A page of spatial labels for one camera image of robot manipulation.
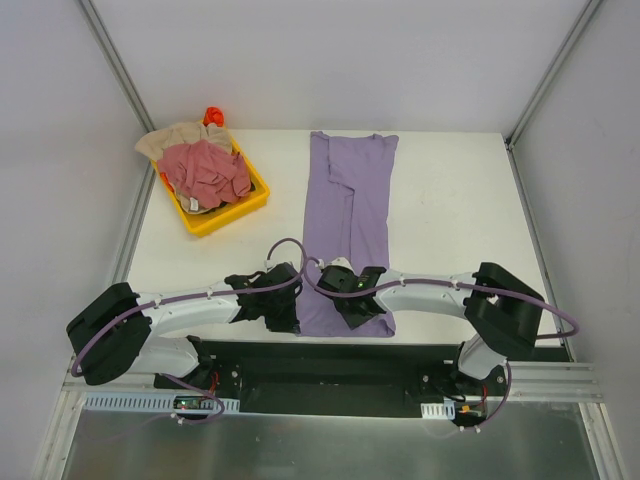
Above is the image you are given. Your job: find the pink t-shirt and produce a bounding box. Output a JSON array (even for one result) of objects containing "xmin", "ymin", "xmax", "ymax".
[{"xmin": 157, "ymin": 140, "xmax": 252, "ymax": 214}]

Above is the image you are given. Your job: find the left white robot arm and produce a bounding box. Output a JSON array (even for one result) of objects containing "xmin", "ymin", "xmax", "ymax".
[{"xmin": 66, "ymin": 263, "xmax": 302, "ymax": 391}]

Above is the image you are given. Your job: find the left white cable duct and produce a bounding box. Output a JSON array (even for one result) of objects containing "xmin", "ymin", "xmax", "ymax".
[{"xmin": 84, "ymin": 393, "xmax": 240, "ymax": 415}]

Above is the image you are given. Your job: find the purple t-shirt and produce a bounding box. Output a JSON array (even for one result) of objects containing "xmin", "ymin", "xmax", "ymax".
[{"xmin": 296, "ymin": 132, "xmax": 399, "ymax": 338}]

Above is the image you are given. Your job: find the white cable duct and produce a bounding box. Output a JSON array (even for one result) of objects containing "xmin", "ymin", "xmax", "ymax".
[
  {"xmin": 84, "ymin": 393, "xmax": 240, "ymax": 415},
  {"xmin": 420, "ymin": 401, "xmax": 456, "ymax": 421}
]

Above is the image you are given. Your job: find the beige t-shirt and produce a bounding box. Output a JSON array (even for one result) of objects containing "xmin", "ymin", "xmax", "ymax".
[{"xmin": 134, "ymin": 122, "xmax": 233, "ymax": 161}]

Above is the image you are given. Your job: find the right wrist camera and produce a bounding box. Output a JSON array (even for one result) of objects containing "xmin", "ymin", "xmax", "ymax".
[{"xmin": 326, "ymin": 257, "xmax": 353, "ymax": 273}]

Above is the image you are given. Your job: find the yellow plastic tray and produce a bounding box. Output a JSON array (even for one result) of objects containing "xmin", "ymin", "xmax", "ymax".
[{"xmin": 160, "ymin": 135, "xmax": 271, "ymax": 237}]

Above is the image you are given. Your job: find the right white cable duct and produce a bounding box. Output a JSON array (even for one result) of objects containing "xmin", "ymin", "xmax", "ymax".
[{"xmin": 420, "ymin": 401, "xmax": 456, "ymax": 421}]

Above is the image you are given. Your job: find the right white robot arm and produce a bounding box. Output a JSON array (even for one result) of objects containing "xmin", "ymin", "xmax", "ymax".
[{"xmin": 316, "ymin": 258, "xmax": 543, "ymax": 395}]

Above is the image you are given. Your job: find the orange red cloth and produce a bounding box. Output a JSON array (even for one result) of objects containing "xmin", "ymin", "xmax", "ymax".
[{"xmin": 202, "ymin": 106, "xmax": 225, "ymax": 127}]

